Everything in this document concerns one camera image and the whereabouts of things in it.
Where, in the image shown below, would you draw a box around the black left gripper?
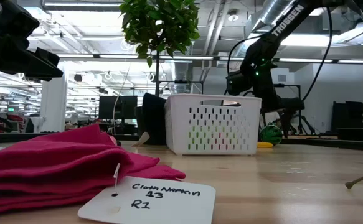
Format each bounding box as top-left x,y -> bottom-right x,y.
0,0 -> 65,82

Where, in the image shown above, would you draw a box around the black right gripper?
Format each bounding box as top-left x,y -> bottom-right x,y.
226,66 -> 306,138

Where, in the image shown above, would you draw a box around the green striped toy watermelon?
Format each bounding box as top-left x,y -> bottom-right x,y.
258,122 -> 283,146

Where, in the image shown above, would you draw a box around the red toy cherry with stem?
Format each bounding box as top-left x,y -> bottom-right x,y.
345,172 -> 363,190

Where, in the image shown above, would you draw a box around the white perforated plastic basket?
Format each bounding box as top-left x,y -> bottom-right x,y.
164,93 -> 263,156

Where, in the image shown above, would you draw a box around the black tripod equipment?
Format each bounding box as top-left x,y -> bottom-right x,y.
293,113 -> 318,135

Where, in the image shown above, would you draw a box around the white pillar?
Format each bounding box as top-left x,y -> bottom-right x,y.
40,62 -> 68,133

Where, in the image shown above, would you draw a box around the red chair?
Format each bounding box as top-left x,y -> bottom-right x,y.
6,113 -> 25,133

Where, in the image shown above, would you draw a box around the black cabinet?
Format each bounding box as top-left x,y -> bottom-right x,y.
331,101 -> 363,141

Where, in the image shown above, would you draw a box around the black office monitors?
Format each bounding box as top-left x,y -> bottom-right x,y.
99,95 -> 138,121

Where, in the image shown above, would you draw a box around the red cloth napkin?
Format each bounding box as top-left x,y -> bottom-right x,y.
0,123 -> 187,218

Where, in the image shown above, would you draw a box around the green plant in black pot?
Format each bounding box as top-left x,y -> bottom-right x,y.
120,0 -> 200,146

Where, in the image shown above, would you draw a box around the navy blue folded cloth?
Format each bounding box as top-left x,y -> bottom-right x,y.
141,92 -> 169,146

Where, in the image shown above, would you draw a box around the small blank white tag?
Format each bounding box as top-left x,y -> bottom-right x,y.
131,131 -> 151,147

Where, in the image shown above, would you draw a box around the white handwritten paper tag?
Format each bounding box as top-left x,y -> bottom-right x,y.
77,162 -> 217,224

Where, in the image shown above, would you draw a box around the black aluminium table frame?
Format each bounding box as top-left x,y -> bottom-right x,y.
0,132 -> 363,153

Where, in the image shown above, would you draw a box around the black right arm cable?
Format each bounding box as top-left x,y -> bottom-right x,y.
301,5 -> 334,101

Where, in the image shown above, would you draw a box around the silver ventilation duct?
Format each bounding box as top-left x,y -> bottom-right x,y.
230,0 -> 297,60

